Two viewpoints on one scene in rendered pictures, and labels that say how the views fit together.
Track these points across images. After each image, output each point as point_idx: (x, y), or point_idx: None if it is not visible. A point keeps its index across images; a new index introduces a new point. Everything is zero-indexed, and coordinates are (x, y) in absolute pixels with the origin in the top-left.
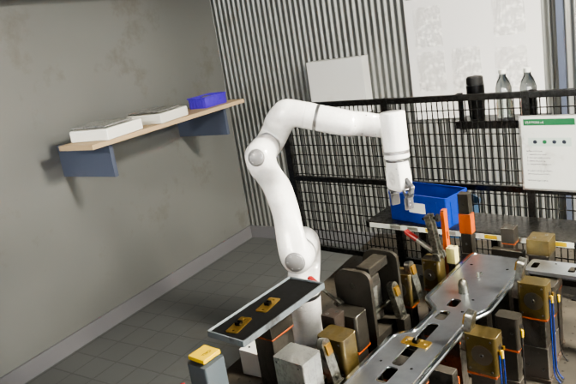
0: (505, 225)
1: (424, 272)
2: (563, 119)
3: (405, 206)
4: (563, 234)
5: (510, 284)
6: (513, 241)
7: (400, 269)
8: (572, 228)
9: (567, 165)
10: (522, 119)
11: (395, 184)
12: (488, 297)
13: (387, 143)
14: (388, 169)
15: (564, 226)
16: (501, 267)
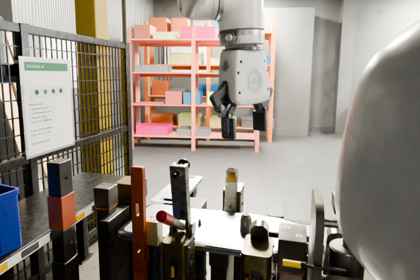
0: (102, 187)
1: (188, 264)
2: (59, 64)
3: (265, 124)
4: (109, 180)
5: (213, 209)
6: (117, 199)
7: (253, 247)
8: (94, 178)
9: (63, 117)
10: (23, 62)
11: (262, 89)
12: (252, 217)
13: (263, 11)
14: (249, 64)
15: (86, 180)
16: (170, 214)
